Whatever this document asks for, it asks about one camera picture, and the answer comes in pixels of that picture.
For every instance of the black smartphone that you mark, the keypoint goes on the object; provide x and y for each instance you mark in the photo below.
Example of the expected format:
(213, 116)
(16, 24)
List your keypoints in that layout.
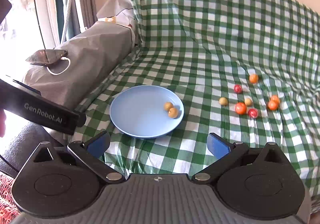
(46, 57)

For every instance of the orange tangerine front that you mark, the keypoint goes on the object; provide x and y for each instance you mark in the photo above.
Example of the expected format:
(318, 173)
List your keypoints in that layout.
(240, 108)

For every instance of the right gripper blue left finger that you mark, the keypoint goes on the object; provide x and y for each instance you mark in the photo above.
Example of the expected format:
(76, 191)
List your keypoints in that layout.
(89, 152)

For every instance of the tan longan fruit in plate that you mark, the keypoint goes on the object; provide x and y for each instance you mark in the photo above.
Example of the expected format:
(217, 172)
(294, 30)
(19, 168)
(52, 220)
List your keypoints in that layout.
(168, 106)

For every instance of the red lychee fruit far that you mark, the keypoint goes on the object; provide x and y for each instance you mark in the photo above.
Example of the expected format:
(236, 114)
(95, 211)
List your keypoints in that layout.
(237, 89)

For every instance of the red lychee fruit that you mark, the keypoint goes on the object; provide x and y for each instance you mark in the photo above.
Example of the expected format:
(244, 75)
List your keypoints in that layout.
(253, 113)
(237, 89)

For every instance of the tan longan fruit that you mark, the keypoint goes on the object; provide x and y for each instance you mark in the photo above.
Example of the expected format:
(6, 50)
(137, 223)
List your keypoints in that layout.
(223, 101)
(168, 106)
(248, 102)

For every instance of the green white checkered cloth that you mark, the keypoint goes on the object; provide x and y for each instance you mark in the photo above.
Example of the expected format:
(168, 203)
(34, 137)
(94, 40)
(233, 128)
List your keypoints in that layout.
(200, 49)

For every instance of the red lychee fruit front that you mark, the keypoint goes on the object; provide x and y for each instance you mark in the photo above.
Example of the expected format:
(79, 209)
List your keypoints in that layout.
(253, 113)

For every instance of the grey sofa armrest cover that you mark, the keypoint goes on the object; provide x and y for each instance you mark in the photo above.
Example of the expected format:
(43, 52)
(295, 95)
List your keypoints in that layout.
(92, 55)

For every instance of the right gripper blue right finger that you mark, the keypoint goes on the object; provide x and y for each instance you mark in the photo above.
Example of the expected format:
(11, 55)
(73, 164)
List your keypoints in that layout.
(228, 155)

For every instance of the small orange fruit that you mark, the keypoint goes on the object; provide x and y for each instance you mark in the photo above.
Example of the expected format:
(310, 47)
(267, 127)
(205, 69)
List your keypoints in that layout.
(272, 105)
(275, 98)
(253, 78)

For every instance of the blue round plate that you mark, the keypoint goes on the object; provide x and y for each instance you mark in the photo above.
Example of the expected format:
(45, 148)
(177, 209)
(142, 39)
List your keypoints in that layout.
(139, 111)

